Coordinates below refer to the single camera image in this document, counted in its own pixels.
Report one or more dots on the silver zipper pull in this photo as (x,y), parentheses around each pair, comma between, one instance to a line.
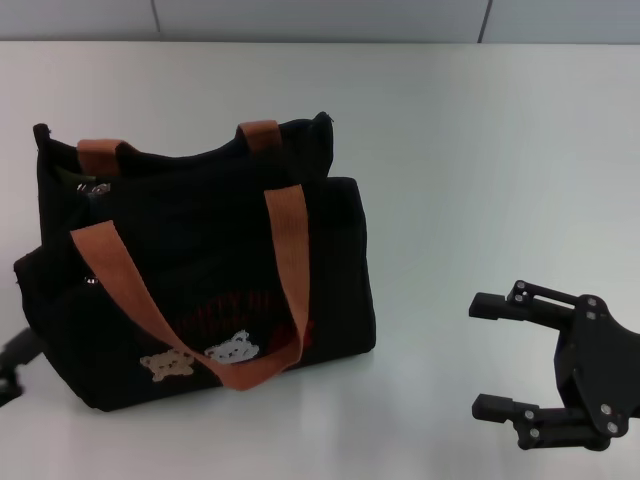
(97,189)

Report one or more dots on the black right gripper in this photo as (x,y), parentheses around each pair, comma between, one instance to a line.
(600,370)

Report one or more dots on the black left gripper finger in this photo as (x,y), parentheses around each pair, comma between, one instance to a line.
(17,350)
(9,391)

